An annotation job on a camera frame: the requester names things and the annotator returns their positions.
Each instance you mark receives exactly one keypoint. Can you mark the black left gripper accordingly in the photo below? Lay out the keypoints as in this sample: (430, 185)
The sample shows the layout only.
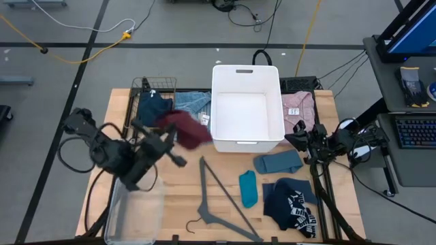
(155, 146)

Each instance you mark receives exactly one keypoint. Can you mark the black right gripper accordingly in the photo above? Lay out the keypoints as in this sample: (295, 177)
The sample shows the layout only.
(318, 143)

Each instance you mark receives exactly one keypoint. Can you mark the maroon cloth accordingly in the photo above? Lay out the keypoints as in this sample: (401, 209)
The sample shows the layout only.
(190, 131)

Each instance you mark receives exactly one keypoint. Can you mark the slate blue sock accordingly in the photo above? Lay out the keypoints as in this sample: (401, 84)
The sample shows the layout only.
(277, 162)

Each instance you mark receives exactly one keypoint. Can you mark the navy blue shirt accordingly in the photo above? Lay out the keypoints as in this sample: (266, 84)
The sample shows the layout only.
(151, 109)

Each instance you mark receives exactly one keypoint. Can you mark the blue denim shirt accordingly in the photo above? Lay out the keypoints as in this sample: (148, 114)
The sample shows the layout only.
(190, 102)

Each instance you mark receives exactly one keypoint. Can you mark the pink shirt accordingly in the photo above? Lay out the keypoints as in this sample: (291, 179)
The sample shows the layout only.
(303, 102)

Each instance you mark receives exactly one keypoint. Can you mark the navy garment with white print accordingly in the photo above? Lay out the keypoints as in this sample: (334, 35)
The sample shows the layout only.
(282, 207)

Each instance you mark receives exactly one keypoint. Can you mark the teal sock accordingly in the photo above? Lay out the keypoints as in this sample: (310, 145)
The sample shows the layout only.
(248, 188)

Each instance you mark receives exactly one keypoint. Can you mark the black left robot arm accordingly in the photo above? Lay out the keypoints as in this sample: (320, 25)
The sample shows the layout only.
(112, 156)

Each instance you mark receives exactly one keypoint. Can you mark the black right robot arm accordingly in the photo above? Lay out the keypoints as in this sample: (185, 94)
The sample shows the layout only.
(344, 139)

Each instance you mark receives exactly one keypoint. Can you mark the white perforated plastic basket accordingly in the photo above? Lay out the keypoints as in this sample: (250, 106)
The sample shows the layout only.
(245, 115)

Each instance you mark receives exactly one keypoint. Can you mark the grey plastic clothes hanger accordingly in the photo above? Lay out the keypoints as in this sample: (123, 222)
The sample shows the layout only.
(203, 207)

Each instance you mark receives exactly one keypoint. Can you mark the clear plastic storage bin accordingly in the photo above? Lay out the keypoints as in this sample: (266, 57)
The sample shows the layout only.
(136, 217)

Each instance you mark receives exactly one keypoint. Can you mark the grey equipment cart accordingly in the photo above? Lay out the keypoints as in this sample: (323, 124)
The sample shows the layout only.
(385, 88)

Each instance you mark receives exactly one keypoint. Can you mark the black table edge clamp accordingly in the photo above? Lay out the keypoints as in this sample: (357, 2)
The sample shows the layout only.
(274, 240)
(175, 239)

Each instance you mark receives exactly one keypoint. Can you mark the black backlit keyboard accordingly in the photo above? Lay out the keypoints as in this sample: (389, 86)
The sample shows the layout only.
(415, 132)

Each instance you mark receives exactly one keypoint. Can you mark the grey black work gloves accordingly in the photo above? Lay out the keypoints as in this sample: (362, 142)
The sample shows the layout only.
(412, 86)

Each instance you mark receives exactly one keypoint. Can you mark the blue white tape roll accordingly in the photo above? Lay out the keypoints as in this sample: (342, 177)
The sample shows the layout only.
(432, 92)

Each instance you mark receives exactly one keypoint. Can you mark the black computer monitor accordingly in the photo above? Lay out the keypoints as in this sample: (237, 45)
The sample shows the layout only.
(408, 34)

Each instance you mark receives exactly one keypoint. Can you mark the grey metal floor foot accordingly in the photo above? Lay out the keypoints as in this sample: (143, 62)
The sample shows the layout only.
(34, 2)
(17, 80)

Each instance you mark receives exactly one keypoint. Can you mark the black caster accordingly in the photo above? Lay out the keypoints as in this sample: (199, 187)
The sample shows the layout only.
(5, 114)

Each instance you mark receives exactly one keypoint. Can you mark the black aluminium rig frame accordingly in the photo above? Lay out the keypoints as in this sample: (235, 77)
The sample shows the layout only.
(315, 177)

